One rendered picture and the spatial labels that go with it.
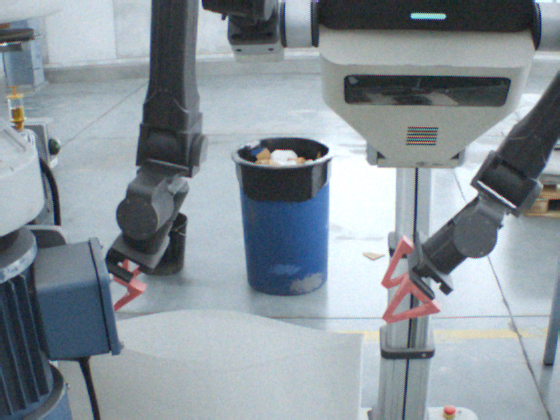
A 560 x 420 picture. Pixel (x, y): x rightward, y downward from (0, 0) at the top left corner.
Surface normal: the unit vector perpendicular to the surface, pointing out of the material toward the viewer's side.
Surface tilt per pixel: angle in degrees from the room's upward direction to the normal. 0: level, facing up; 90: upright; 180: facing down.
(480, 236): 80
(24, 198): 90
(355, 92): 130
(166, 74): 104
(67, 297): 90
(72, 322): 90
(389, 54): 40
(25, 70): 90
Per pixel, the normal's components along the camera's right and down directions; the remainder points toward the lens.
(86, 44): -0.11, 0.37
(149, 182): 0.14, -0.89
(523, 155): -0.51, 0.53
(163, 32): -0.25, 0.57
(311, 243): 0.61, 0.31
